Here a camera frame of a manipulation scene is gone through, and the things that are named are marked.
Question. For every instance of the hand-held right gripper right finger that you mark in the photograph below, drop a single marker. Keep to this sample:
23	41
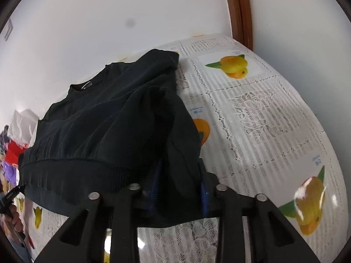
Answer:
205	200

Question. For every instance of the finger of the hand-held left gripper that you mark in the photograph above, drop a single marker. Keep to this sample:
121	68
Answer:
11	197

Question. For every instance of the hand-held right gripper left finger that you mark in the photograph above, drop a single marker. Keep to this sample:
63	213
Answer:
153	197

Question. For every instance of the black sweatshirt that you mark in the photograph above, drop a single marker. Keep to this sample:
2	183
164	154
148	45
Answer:
109	128

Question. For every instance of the person's left hand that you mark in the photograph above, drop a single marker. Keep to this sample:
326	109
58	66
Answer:
15	222

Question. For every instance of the red paper bag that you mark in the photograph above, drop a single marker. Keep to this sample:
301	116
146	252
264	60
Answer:
13	153

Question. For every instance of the person's blue jeans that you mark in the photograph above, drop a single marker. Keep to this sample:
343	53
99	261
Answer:
23	252

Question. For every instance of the white plastic bag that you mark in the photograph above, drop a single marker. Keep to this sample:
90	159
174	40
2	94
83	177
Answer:
22	123

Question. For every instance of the fruit print tablecloth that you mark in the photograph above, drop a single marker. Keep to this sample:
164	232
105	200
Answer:
260	115

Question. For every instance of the white light switch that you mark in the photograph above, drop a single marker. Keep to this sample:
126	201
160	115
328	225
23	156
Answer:
7	30

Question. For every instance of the wooden door frame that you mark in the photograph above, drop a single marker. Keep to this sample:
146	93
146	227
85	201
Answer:
238	11

